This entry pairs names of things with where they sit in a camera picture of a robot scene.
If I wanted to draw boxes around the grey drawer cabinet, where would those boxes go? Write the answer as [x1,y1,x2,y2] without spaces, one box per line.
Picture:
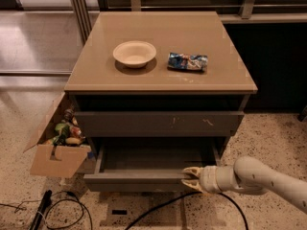
[63,11,259,191]

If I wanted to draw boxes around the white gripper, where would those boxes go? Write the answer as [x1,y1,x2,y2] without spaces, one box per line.
[181,166,227,194]

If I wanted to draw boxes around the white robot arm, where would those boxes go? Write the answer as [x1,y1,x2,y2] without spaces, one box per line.
[181,156,307,214]

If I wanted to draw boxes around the black cylindrical tool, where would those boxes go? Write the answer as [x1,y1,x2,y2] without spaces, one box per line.
[28,190,52,230]

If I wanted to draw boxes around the thin black looped cable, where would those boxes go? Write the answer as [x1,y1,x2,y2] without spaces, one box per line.
[0,190,94,230]

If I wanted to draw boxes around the grey drawer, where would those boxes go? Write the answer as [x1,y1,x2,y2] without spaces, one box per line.
[75,111,244,137]
[84,137,219,192]

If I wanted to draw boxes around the blue crumpled snack bag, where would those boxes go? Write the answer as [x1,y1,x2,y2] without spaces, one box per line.
[168,53,208,72]

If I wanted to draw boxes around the open cardboard box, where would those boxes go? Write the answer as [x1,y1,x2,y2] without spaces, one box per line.
[25,93,95,178]

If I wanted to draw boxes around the thick black floor cable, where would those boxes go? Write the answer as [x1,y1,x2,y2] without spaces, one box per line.
[124,190,249,230]

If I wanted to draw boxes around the colourful toys in box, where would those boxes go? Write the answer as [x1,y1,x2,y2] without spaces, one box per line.
[44,108,85,147]

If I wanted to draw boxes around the white paper bowl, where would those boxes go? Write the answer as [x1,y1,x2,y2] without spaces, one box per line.
[113,41,156,68]

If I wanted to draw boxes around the small black floor tape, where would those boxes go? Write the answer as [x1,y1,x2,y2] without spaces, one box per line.
[112,210,127,215]

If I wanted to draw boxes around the metal window frame post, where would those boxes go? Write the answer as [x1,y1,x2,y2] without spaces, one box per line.
[70,0,92,44]

